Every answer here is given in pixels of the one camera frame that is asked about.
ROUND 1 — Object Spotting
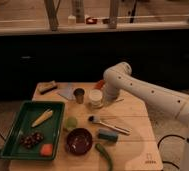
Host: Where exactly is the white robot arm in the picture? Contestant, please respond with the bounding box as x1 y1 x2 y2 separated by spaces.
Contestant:
103 62 189 171

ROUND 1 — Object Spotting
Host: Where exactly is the red object behind cup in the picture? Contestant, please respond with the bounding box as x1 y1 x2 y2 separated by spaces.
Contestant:
94 79 105 90

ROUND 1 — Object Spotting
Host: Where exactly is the white plastic cup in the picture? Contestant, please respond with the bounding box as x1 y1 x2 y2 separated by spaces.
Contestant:
89 89 103 108

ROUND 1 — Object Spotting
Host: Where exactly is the dark metal cup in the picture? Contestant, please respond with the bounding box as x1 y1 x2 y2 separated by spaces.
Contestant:
74 88 85 104

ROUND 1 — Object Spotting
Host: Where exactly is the green plastic cup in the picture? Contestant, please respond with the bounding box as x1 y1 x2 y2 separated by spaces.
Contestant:
65 117 78 131

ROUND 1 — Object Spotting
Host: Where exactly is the grey cloth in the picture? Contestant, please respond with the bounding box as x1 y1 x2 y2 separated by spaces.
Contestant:
58 83 74 100

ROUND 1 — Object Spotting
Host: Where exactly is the wooden block brush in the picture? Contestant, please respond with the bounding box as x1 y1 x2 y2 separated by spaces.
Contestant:
38 81 57 94

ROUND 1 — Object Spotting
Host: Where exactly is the teal cylinder block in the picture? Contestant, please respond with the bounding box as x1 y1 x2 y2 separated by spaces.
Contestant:
98 129 118 142

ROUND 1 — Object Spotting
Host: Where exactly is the yellow corn cob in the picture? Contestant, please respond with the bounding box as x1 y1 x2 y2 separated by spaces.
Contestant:
32 110 53 127

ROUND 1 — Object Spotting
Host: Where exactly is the dark red bowl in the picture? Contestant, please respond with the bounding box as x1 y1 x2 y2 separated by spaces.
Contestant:
65 128 93 156

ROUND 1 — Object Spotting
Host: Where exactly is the green chili pepper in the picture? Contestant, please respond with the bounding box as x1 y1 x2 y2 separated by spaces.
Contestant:
95 143 113 171

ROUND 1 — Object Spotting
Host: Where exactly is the red box on shelf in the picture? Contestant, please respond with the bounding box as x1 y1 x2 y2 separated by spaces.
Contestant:
86 17 97 24

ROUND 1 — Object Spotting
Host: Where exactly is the green plastic tray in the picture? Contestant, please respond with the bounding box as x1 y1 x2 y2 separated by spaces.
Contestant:
0 101 65 160

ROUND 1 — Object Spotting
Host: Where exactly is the white bottle on shelf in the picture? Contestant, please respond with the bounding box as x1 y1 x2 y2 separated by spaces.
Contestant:
68 15 76 26

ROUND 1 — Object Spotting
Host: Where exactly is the orange sponge block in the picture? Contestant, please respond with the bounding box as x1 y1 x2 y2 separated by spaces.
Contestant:
40 144 53 156

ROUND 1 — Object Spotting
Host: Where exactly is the dark grape bunch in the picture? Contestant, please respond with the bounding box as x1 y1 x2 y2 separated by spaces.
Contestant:
20 132 44 149

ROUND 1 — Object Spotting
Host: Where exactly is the black cable right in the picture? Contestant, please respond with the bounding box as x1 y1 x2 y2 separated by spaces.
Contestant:
156 134 187 171

